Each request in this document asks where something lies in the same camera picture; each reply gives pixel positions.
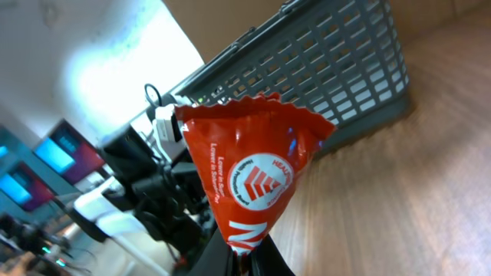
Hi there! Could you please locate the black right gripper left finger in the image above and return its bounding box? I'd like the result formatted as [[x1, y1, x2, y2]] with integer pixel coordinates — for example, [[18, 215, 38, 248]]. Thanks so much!
[[187, 230, 233, 276]]

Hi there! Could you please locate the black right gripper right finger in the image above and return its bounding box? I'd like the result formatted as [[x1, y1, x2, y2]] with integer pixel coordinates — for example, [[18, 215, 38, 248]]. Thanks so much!
[[249, 235, 295, 276]]

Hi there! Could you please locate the red snack stick packet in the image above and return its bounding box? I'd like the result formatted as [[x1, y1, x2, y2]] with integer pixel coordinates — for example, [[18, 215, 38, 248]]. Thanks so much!
[[175, 93, 336, 255]]

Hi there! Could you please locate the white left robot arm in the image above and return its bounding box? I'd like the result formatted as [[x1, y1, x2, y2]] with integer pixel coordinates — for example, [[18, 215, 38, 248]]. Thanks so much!
[[69, 126, 216, 275]]

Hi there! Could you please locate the background computer monitor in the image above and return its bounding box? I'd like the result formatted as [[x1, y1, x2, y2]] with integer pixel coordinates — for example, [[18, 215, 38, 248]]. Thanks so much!
[[34, 120, 105, 186], [1, 163, 54, 212]]

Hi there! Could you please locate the grey plastic mesh basket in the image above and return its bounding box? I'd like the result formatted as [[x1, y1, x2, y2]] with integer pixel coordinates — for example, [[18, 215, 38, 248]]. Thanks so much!
[[176, 0, 410, 151]]

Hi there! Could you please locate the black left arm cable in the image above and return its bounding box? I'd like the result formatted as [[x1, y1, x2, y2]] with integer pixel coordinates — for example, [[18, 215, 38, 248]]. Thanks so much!
[[143, 83, 163, 108]]

